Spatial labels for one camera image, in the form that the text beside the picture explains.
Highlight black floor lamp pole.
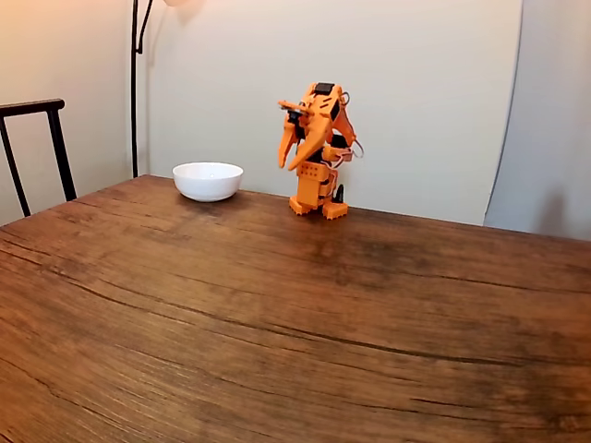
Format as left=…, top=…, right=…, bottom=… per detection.
left=130, top=0, right=155, bottom=179

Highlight white backdrop sheet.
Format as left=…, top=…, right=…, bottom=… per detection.
left=147, top=0, right=526, bottom=227

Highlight black camera on orange mount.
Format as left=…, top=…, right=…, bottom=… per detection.
left=277, top=99, right=310, bottom=139

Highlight white bowl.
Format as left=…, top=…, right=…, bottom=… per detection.
left=172, top=161, right=245, bottom=203

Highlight black chair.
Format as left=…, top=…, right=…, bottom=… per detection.
left=0, top=98, right=78, bottom=218

